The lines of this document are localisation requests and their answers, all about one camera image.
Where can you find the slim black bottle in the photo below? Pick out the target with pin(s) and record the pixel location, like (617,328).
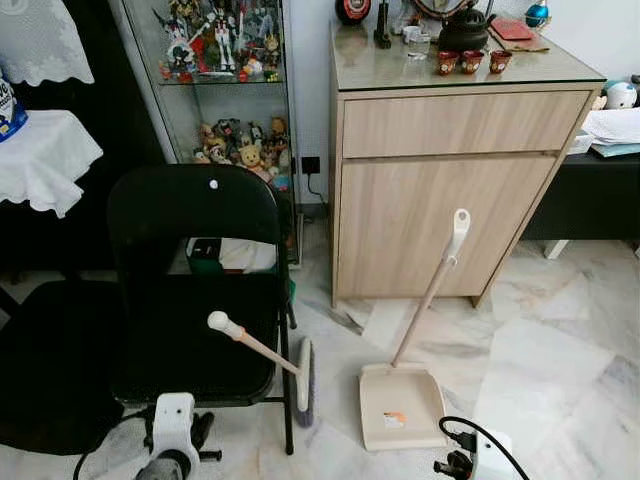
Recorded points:
(383,30)

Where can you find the white lace tablecloth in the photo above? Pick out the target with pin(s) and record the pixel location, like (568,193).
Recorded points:
(45,160)

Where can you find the black wall socket plug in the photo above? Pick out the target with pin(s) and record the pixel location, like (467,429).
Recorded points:
(311,165)

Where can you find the light wooden cabinet glass top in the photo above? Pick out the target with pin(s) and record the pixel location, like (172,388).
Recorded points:
(450,200)

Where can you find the blue ball ornament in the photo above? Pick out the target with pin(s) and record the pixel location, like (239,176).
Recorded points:
(537,15)

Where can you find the small red cup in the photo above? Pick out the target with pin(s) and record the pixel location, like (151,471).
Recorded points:
(471,62)
(499,61)
(447,64)

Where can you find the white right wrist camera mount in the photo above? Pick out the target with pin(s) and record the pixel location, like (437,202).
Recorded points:
(497,462)

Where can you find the round red black ornament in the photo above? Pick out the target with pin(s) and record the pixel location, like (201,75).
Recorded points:
(352,10)

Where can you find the red book on tray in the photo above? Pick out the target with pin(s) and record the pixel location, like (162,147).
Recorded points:
(512,30)

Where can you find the white paper stack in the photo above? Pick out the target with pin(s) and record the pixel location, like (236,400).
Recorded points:
(612,130)

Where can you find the black teapot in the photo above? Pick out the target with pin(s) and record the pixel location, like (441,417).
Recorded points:
(463,32)

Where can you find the green bag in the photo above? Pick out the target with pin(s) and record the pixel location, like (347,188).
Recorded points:
(203,258)

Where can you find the toy robot figures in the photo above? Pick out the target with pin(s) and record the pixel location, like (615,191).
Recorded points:
(215,40)

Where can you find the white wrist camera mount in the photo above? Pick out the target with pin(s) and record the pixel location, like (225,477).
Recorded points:
(173,425)
(497,462)

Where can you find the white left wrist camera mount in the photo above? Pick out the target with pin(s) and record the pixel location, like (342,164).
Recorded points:
(173,425)

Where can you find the clear drinking glass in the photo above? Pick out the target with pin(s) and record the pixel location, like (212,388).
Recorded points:
(416,42)

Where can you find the small plush toys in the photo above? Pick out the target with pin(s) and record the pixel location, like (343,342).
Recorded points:
(245,150)

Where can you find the black low desk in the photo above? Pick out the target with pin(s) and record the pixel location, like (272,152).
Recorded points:
(590,195)

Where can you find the white lace curtain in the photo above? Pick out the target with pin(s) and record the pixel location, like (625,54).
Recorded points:
(40,40)

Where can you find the black folding chair white dot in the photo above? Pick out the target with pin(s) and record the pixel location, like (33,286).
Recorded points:
(190,210)

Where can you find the blue printed package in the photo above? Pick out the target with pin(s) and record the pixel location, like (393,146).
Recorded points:
(10,110)

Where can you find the white round toy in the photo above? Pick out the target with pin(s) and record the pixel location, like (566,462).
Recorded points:
(620,95)

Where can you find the glass display cabinet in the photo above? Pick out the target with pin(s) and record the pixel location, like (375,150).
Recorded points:
(200,100)

